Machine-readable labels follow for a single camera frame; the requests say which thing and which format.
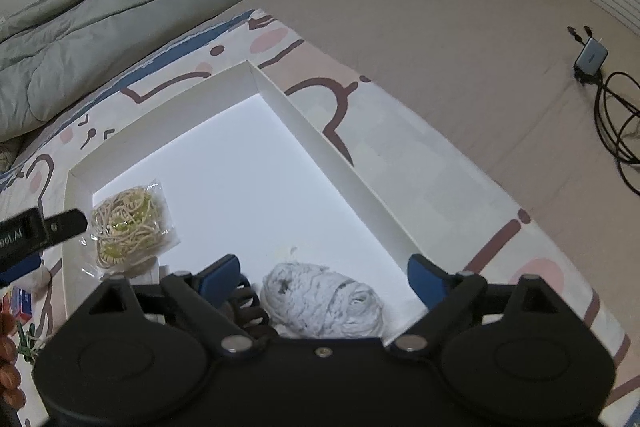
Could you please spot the white cardboard box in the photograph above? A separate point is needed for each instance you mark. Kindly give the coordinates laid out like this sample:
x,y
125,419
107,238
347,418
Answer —
x,y
250,167

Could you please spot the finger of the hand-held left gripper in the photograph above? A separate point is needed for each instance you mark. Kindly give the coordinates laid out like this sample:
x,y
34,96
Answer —
x,y
17,269
67,223

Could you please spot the beige fluffy blanket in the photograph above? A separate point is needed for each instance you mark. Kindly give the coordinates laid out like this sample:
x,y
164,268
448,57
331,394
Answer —
x,y
5,157

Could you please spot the colourful card box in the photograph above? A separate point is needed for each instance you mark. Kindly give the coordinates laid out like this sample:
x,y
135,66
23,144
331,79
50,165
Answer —
x,y
22,304

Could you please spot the green clothespin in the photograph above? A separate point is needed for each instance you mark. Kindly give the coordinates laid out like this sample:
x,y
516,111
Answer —
x,y
25,347

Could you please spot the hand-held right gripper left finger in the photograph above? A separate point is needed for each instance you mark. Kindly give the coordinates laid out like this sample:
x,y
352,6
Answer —
x,y
220,277

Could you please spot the beige bed sheet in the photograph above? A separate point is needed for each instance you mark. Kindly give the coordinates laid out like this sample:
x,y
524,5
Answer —
x,y
450,7

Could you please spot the person's left hand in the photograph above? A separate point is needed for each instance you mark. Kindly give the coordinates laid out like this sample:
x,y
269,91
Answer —
x,y
7,347

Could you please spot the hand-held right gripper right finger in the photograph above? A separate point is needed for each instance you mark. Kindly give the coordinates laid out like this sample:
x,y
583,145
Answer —
x,y
425,279

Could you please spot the cartoon bear printed blanket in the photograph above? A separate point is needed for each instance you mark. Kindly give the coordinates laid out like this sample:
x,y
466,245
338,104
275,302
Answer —
x,y
425,147

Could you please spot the grey charger adapter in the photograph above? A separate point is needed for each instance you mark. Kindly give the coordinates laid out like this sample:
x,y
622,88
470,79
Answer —
x,y
591,56

